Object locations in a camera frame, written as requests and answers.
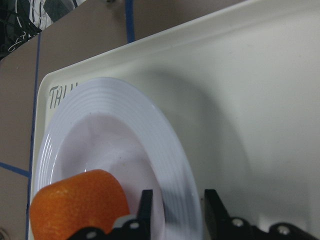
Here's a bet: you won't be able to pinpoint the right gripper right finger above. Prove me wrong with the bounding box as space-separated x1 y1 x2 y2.
204 189 316 240

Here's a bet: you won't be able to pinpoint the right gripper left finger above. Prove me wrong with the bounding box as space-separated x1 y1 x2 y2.
69 189 153 240

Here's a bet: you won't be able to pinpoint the orange fruit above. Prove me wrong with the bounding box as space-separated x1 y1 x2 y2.
29 169 130 240

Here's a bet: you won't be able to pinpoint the white round plate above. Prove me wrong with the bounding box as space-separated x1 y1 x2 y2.
31 77 203 240

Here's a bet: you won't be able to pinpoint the cream bear tray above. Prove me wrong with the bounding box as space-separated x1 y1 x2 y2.
42 0 320 240

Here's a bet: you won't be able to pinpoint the tangled black cables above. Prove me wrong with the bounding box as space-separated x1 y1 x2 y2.
0 0 83 61

